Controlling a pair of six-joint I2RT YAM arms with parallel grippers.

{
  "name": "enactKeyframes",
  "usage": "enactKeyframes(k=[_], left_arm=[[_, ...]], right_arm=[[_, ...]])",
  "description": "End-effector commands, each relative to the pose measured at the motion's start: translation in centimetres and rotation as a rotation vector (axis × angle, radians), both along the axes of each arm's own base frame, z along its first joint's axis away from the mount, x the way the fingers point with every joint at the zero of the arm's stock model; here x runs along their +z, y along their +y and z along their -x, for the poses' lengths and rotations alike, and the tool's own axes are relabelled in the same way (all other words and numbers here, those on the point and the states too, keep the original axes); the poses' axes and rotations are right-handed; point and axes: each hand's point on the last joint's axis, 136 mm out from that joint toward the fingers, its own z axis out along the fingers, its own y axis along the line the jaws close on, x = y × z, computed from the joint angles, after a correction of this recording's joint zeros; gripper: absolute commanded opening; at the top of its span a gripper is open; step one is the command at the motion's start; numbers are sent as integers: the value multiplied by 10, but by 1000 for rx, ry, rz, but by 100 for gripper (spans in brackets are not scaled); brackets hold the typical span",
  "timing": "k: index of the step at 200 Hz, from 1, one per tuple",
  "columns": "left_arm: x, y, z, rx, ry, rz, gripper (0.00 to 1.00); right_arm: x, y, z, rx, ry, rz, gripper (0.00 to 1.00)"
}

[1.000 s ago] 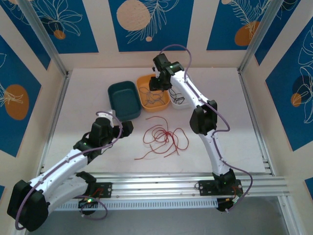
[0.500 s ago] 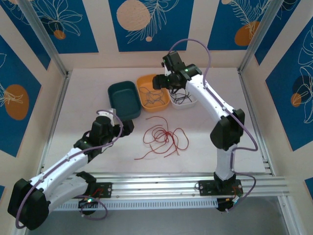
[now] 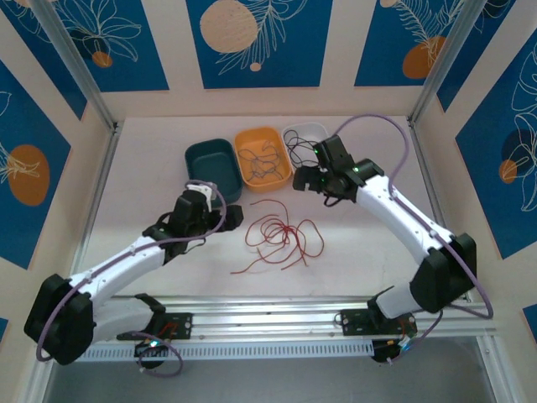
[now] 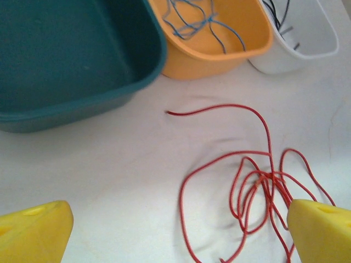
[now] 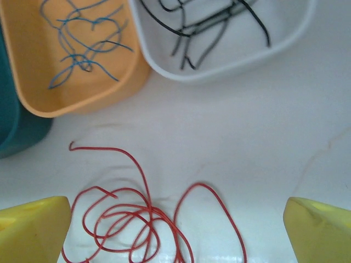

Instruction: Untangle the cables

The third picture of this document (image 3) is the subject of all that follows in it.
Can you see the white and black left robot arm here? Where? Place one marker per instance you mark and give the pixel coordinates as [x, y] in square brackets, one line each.
[121, 262]

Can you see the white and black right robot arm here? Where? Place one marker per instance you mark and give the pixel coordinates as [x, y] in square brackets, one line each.
[390, 210]

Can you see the orange plastic bin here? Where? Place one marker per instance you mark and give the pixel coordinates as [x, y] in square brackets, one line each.
[243, 184]

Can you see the white plastic bin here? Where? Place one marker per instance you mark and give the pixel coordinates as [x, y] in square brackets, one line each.
[306, 128]

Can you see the teal plastic bin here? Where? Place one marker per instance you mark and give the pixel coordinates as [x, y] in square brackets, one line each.
[210, 163]

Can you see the blue poster with peach circle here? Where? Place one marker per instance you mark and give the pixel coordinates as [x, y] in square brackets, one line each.
[293, 42]

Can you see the blue poster with fern outline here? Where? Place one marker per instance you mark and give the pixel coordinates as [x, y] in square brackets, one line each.
[386, 42]

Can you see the blue poster with dark circle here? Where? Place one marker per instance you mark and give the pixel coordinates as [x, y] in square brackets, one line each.
[495, 210]

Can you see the blue poster with flower outline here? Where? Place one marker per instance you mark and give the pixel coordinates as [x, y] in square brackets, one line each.
[138, 42]

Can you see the blue poster with orange oval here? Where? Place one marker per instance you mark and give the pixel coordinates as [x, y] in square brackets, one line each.
[25, 126]

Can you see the aluminium side rail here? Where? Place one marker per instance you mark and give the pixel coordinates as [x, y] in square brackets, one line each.
[100, 197]
[432, 189]

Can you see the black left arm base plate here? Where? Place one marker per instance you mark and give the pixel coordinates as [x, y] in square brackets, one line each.
[184, 325]

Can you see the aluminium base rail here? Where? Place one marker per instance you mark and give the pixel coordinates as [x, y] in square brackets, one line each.
[260, 319]

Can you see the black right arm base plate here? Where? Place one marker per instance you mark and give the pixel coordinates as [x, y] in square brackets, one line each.
[352, 323]

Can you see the aluminium corner post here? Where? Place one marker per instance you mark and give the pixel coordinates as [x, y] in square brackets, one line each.
[75, 54]
[444, 54]

